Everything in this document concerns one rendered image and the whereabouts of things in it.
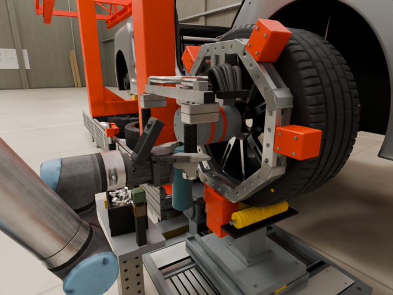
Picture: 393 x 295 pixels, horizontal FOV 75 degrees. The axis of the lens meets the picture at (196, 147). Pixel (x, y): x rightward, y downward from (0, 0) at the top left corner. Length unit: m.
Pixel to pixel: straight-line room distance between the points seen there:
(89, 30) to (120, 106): 0.88
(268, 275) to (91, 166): 0.87
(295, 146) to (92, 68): 2.76
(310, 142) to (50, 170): 0.58
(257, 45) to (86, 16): 2.64
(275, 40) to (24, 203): 0.66
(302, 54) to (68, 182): 0.67
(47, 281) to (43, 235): 1.20
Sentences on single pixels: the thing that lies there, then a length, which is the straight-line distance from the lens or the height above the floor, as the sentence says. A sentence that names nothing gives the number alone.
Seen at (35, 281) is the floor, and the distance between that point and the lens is 1.68.
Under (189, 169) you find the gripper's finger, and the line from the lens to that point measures 0.63.
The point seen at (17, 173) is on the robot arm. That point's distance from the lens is 0.43.
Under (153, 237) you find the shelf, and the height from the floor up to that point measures 0.45.
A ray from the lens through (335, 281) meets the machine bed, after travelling 1.50.
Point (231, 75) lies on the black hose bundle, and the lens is 0.70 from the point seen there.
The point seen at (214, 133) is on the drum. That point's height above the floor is 0.83.
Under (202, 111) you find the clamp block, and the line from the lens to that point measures 0.65.
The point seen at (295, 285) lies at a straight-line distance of 1.32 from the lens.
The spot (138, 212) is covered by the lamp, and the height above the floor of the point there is 0.59.
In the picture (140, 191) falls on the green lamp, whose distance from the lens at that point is 0.84.
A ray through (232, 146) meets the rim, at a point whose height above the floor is 0.74.
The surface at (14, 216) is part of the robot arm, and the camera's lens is 0.44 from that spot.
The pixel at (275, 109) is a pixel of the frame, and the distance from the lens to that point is 0.71.
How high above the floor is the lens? 1.03
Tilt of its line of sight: 17 degrees down
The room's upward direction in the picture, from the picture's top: straight up
